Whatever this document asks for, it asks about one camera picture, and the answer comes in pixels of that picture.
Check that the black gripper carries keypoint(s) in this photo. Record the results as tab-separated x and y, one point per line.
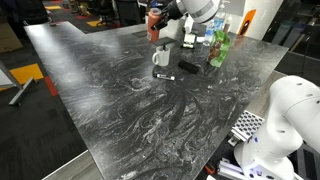
161	21

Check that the orange can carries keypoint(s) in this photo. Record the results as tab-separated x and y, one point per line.
154	15

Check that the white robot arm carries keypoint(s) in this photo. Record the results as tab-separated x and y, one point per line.
200	11

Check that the white second robot base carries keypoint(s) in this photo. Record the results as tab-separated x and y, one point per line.
293	119

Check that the white mug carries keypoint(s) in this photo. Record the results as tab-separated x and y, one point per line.
161	56

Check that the clear water bottle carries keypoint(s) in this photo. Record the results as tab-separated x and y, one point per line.
215	23

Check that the black eraser block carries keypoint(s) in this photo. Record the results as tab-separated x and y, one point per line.
189	67

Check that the green snack bag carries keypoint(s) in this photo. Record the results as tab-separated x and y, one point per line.
219	48

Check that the black white marker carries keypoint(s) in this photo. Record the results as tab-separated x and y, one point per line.
161	76

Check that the perforated aluminium mounting plate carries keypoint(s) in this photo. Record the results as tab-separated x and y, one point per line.
246	125

